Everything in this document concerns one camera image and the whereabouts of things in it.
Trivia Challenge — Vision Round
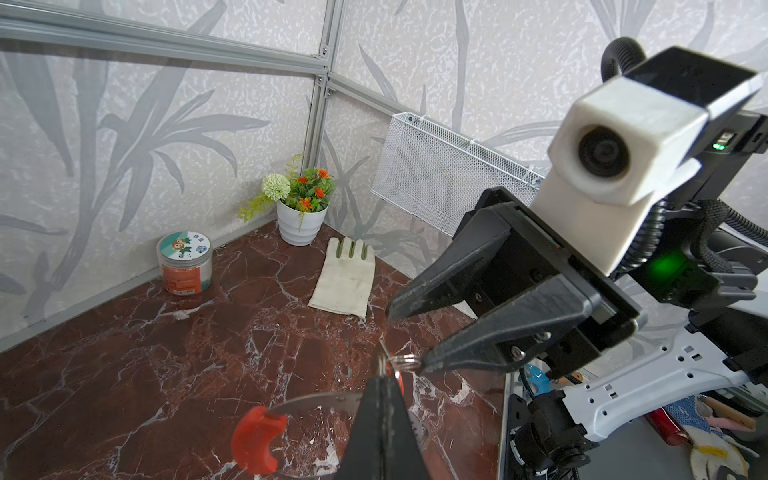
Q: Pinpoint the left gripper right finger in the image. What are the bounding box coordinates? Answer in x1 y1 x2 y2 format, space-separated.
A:
381 376 430 480

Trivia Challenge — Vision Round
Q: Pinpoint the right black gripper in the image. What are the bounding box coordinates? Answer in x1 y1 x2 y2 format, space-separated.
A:
386 188 648 374

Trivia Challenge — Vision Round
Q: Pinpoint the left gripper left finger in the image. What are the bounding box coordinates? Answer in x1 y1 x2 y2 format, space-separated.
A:
335 376 384 480

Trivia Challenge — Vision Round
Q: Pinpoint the metal keyring with red handle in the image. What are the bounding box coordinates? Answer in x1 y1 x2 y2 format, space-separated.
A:
231 346 426 479

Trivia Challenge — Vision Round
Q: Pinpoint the key with red tag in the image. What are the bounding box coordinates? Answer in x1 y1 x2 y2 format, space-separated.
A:
383 354 421 394

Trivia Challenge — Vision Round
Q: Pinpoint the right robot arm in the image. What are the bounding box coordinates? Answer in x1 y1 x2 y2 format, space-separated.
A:
387 110 767 479

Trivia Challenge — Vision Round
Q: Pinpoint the cream work glove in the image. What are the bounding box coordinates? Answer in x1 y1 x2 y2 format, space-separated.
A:
309 237 376 319

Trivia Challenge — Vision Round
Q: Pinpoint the white pot with flowers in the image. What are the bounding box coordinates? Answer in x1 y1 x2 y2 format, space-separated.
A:
238 153 336 246

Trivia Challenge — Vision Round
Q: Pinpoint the white wire mesh basket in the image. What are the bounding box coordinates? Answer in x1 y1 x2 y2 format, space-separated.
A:
371 112 543 236

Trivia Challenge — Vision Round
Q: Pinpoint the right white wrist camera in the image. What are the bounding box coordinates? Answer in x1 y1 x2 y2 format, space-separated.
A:
530 46 766 278

